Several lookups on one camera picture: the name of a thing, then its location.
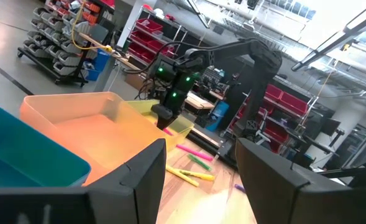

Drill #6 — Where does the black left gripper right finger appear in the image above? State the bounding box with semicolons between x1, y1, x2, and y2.
235;138;366;224

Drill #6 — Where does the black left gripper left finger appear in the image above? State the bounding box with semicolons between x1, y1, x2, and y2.
0;138;168;224

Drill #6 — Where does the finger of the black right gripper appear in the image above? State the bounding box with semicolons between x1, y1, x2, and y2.
150;104;167;123
163;105;176;131

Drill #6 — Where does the green highlighter marker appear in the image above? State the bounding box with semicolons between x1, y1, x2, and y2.
187;154;213;172

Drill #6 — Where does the yellow highlighter marker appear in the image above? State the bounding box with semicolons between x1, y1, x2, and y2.
165;164;201;188
178;169;216;182

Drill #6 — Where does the yellow translucent plastic bin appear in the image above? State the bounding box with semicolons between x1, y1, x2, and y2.
126;99;195;147

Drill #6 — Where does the blue plastic container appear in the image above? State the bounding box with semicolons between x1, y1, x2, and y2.
85;48;111;82
206;101;230;133

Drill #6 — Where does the red storage bin shelf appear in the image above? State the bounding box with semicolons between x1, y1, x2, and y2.
226;83;311;152
128;17;183;65

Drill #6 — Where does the orange translucent plastic bin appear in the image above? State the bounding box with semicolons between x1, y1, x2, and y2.
19;91;171;187

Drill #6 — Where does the blue plastic bin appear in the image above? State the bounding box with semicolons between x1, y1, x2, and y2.
0;103;92;188

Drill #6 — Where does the grey storage bin rack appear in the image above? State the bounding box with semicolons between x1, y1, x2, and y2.
17;0;115;86

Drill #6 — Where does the black overhead light bar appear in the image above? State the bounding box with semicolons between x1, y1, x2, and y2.
291;0;366;72

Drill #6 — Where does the black aluminium table frame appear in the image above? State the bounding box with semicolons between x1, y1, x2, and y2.
188;126;238;164

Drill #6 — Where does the yellow hanging cord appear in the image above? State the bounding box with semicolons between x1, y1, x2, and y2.
70;0;114;54

